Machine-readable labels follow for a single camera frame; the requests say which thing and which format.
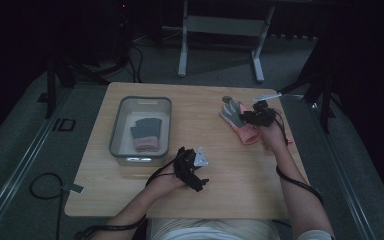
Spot person's left hand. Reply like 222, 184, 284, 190
146, 164, 186, 198

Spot person's white clothing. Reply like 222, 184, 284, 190
144, 218, 336, 240

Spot hand-held gripper cable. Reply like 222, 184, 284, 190
74, 159, 182, 240
272, 109, 325, 206

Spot grey knit glove pink cuff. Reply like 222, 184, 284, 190
134, 117, 163, 152
129, 124, 161, 153

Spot white metal stand frame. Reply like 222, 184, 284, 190
177, 0, 276, 84

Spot right hand-held gripper cable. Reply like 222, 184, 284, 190
272, 109, 325, 206

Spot pink glove with grey palm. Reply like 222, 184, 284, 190
219, 98, 263, 146

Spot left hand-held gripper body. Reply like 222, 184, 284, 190
173, 146, 211, 188

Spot black tripod stand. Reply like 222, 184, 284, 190
277, 33, 345, 135
44, 49, 112, 120

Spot black cables behind table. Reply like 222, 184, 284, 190
125, 42, 145, 84

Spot small grey tag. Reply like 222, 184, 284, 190
61, 182, 85, 195

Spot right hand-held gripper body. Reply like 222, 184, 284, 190
252, 92, 283, 128

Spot left hand-held gripper cable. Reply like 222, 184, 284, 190
74, 159, 182, 240

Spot black floor cable loop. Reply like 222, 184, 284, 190
28, 172, 65, 240

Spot person's right hand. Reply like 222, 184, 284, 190
259, 122, 290, 155

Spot clear plastic bin grey rim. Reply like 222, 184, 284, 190
108, 95, 173, 168

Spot metal floor rail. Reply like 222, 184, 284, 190
0, 89, 74, 236
308, 99, 378, 240

